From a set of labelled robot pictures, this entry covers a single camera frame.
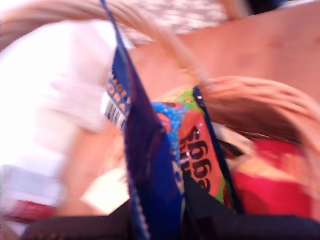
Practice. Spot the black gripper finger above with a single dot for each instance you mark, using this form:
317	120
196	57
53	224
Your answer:
123	212
200	200

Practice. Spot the red mini bunnies bag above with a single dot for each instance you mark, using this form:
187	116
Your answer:
270	180

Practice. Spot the blue Terry's mini eggs bag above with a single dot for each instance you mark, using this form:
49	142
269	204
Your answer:
150	155

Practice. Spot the paw print chair cushion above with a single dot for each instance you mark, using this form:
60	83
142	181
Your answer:
175	17

